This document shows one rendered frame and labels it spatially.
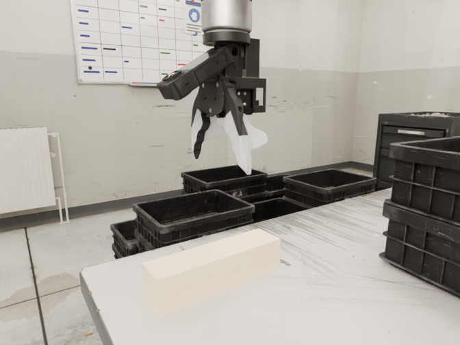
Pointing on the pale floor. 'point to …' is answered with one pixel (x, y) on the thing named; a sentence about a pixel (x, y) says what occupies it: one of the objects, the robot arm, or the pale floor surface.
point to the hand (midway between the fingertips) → (215, 168)
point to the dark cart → (444, 125)
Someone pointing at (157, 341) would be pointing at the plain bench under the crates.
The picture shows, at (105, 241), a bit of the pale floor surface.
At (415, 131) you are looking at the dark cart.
